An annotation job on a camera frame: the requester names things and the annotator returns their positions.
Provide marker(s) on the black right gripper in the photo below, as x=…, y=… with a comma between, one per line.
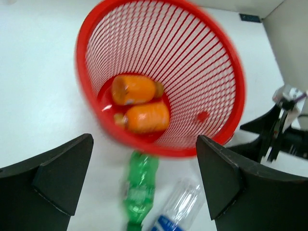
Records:
x=291, y=141

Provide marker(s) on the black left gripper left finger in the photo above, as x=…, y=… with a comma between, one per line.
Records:
x=42, y=192

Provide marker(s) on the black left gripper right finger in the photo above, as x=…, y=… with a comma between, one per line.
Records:
x=244, y=195

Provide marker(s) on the green plastic bottle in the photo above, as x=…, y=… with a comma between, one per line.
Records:
x=139, y=188

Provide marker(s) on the orange juice bottle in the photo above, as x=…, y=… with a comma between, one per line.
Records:
x=144, y=118
x=127, y=89

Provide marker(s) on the clear bottle blue label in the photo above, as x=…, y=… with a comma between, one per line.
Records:
x=181, y=208

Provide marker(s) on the red plastic mesh basket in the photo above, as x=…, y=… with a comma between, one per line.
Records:
x=172, y=42

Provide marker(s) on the right table label sticker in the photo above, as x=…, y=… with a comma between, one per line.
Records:
x=250, y=18

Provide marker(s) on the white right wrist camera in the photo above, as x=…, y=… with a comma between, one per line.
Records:
x=289, y=94

